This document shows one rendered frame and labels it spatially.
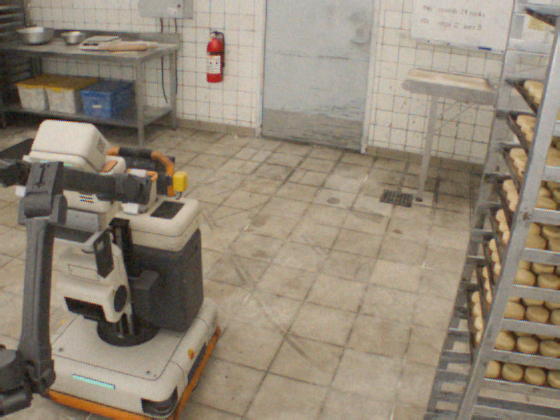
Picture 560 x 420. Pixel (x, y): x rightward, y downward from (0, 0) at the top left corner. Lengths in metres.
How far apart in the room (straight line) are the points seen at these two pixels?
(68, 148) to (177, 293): 0.79
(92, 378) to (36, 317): 1.01
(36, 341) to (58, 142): 0.71
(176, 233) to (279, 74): 3.32
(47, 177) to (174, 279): 0.98
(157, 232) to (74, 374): 0.67
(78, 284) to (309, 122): 3.58
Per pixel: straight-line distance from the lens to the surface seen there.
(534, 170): 1.05
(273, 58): 5.14
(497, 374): 1.40
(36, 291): 1.23
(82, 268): 1.95
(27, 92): 5.97
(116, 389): 2.17
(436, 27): 4.77
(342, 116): 5.08
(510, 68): 1.45
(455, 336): 1.79
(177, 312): 2.22
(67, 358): 2.29
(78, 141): 1.68
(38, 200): 1.26
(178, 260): 2.08
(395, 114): 4.95
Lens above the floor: 1.76
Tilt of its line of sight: 26 degrees down
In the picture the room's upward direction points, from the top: 3 degrees clockwise
